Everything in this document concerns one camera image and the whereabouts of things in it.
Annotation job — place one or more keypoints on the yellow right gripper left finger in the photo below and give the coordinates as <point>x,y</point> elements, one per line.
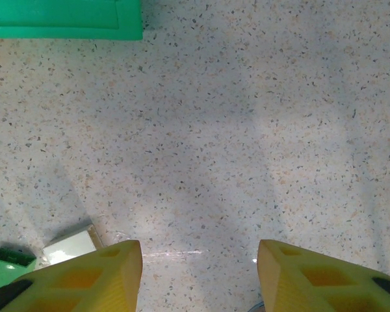
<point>94,282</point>

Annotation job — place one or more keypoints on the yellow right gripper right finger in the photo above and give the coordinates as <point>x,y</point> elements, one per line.
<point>312,282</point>

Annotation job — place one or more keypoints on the white square lego brick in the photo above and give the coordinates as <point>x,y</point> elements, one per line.
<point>68,244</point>

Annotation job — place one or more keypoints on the green square lego brick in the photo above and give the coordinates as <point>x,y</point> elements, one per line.
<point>3,271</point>

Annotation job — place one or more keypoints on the green plastic bin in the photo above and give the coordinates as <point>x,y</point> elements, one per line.
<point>52,19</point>

